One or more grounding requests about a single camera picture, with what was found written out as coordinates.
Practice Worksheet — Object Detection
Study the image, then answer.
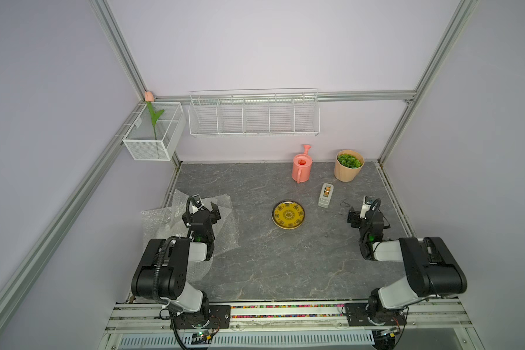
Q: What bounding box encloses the yellow patterned dinner plate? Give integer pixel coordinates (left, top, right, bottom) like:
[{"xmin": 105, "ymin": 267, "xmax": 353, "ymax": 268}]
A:
[{"xmin": 272, "ymin": 201, "xmax": 306, "ymax": 230}]

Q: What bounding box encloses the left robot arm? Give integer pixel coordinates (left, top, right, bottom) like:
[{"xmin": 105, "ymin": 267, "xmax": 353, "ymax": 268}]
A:
[{"xmin": 131, "ymin": 197, "xmax": 221, "ymax": 327}]

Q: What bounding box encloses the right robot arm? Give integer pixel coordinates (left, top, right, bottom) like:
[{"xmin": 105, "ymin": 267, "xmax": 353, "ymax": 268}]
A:
[{"xmin": 347, "ymin": 198, "xmax": 468, "ymax": 325}]

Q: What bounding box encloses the bubble wrap sheet pile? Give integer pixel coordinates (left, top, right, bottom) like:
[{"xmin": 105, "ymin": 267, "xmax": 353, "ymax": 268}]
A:
[{"xmin": 141, "ymin": 190, "xmax": 239, "ymax": 283}]

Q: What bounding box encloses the potted green plant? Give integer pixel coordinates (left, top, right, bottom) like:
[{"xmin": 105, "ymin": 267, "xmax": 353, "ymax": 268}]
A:
[{"xmin": 334, "ymin": 150, "xmax": 365, "ymax": 182}]

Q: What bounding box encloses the pink watering can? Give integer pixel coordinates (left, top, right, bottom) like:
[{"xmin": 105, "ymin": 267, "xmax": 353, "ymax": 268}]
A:
[{"xmin": 292, "ymin": 144, "xmax": 313, "ymax": 184}]

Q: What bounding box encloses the pink artificial tulip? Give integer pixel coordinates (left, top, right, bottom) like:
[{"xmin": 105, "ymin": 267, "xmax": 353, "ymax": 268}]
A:
[{"xmin": 144, "ymin": 91, "xmax": 165, "ymax": 140}]

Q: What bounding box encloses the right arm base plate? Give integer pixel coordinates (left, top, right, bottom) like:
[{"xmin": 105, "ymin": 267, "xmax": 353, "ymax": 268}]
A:
[{"xmin": 341, "ymin": 302, "xmax": 407, "ymax": 327}]

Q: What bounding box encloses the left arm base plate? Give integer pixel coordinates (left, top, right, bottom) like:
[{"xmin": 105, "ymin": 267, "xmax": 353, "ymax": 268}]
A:
[{"xmin": 172, "ymin": 304, "xmax": 231, "ymax": 330}]

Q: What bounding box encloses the small white wire basket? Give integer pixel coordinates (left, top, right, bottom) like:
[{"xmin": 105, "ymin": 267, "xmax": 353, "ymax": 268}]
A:
[{"xmin": 122, "ymin": 102, "xmax": 186, "ymax": 161}]

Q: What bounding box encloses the long white wire basket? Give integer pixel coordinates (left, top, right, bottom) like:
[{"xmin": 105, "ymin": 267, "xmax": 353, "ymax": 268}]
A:
[{"xmin": 188, "ymin": 88, "xmax": 321, "ymax": 137}]

